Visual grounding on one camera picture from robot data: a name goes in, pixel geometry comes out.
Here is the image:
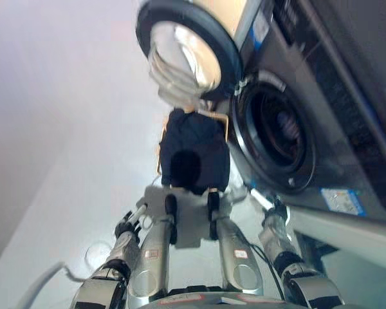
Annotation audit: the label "silver left robot leg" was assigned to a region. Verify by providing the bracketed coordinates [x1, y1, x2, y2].
[128, 215, 178, 299]

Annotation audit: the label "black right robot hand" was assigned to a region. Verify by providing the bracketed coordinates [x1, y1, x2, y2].
[261, 194, 289, 220]

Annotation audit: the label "thin black cable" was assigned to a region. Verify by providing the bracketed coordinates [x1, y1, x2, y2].
[248, 243, 284, 302]

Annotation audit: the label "silver right robot leg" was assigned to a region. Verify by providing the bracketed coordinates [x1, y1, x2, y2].
[208, 214, 265, 295]

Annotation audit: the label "silver robot leg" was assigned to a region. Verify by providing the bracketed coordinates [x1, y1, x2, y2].
[208, 214, 265, 295]
[128, 215, 178, 299]

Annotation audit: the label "black left robot foot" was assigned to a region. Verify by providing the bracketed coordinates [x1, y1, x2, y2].
[165, 194, 178, 217]

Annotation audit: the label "woven wicker laundry basket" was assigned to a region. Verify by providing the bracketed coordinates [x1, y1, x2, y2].
[156, 109, 230, 194]

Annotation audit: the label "black garment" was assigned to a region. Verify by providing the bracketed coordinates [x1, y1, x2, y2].
[159, 108, 232, 196]

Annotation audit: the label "black robot foot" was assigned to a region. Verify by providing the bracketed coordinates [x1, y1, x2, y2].
[207, 190, 221, 215]
[165, 194, 178, 217]

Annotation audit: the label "grey robot torso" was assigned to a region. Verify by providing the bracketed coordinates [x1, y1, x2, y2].
[151, 286, 297, 309]

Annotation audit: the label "grey front-load washing machine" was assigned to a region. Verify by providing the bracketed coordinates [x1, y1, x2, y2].
[228, 0, 386, 223]

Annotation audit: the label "white blue energy label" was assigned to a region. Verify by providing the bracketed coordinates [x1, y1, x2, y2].
[320, 188, 365, 215]

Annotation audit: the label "thin white cable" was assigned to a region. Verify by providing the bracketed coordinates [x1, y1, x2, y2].
[83, 241, 116, 268]

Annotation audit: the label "round black washer door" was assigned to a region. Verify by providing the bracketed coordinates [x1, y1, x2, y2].
[135, 0, 245, 101]

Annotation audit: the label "small blue sticker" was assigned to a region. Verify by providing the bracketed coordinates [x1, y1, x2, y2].
[246, 8, 273, 46]

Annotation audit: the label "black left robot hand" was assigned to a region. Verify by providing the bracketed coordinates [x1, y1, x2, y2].
[115, 204, 149, 236]

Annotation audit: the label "black right robot foot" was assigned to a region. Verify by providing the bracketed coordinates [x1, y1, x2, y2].
[207, 190, 221, 215]

